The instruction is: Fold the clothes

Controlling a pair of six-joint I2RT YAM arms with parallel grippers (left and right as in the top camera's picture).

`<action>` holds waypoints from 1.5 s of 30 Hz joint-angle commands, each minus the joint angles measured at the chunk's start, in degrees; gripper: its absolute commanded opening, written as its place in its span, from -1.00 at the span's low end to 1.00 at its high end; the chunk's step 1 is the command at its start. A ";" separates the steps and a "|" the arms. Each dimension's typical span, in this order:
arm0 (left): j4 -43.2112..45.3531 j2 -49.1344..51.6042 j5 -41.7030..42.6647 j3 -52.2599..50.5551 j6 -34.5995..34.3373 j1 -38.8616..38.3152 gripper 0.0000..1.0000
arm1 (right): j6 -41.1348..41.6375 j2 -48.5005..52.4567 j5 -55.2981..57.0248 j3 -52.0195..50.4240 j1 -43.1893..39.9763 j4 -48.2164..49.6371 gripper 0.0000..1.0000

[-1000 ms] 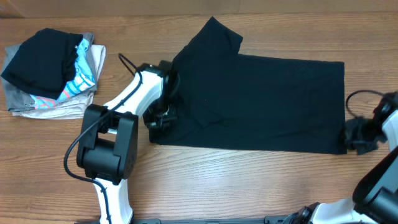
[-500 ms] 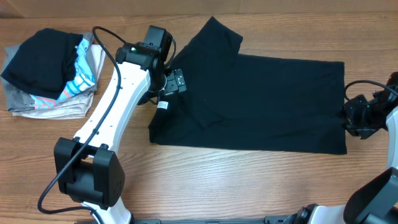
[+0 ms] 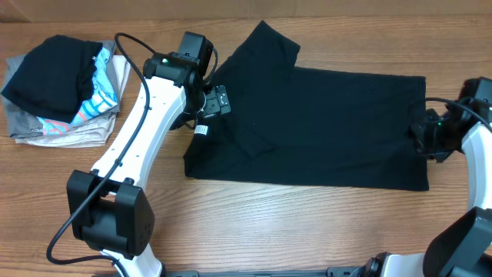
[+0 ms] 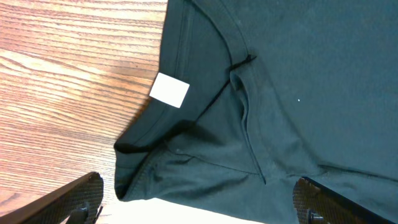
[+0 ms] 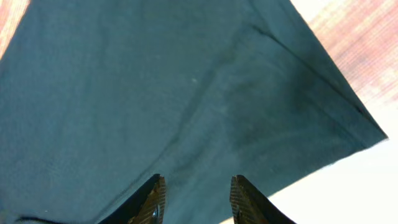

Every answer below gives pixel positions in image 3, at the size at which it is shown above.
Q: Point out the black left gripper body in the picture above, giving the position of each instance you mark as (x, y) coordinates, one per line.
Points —
(209, 104)

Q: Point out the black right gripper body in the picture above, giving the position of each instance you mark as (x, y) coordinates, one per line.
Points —
(437, 139)

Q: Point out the black t-shirt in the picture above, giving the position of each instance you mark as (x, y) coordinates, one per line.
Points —
(303, 126)

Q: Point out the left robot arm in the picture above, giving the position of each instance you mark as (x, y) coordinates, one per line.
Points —
(109, 210)

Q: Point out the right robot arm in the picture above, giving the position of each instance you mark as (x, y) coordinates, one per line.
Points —
(463, 248)

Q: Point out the folded blue striped garment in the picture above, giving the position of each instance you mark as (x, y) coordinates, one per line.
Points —
(103, 99)

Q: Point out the folded beige garment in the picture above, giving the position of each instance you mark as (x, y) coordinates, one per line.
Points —
(94, 132)

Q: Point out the folded black garment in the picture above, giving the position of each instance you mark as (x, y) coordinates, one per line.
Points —
(55, 78)

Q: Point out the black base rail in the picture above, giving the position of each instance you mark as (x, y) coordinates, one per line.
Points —
(261, 273)

